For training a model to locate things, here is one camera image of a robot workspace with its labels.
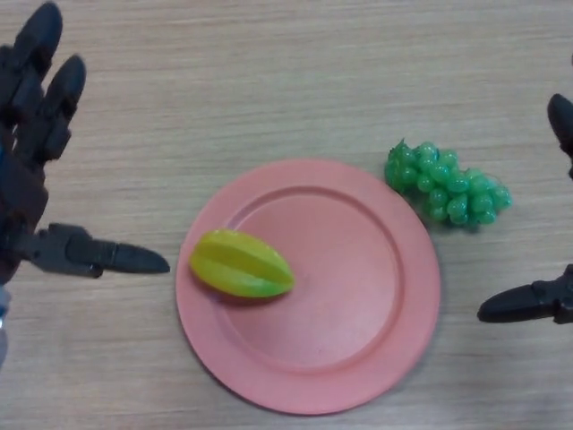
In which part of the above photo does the pink round plate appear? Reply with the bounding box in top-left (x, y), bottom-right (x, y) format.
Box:
top-left (175, 157), bottom-right (442, 416)

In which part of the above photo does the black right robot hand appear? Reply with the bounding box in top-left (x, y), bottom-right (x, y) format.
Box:
top-left (477, 54), bottom-right (573, 326)

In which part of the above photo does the yellow green starfruit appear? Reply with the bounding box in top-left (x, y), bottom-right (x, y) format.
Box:
top-left (188, 228), bottom-right (295, 299)

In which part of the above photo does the green grape bunch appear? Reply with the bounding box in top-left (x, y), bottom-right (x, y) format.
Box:
top-left (383, 137), bottom-right (512, 232)

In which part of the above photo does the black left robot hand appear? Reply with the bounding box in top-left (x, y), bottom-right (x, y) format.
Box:
top-left (0, 2), bottom-right (172, 287)

